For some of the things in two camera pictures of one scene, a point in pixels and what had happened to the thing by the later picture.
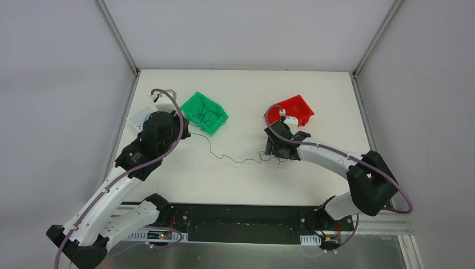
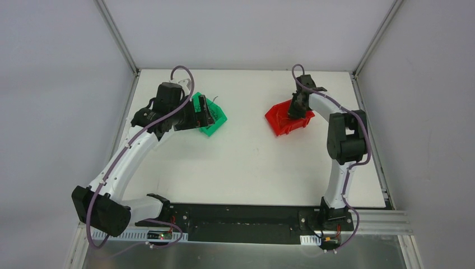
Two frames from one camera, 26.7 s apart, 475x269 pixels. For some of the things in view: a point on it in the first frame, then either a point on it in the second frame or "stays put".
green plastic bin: x=204 y=112 stays put
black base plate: x=254 y=224 stays put
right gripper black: x=274 y=140 → x=297 y=110
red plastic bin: x=296 y=107 stays put
